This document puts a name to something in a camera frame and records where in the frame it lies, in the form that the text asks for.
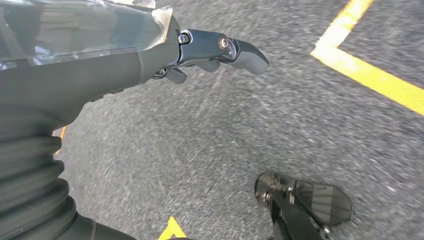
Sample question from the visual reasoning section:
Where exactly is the yellow floor tape outline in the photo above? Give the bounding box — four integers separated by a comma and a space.
158, 216, 188, 240
51, 125, 68, 157

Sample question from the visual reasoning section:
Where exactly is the black robot foot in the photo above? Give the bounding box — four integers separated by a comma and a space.
254, 170, 353, 240

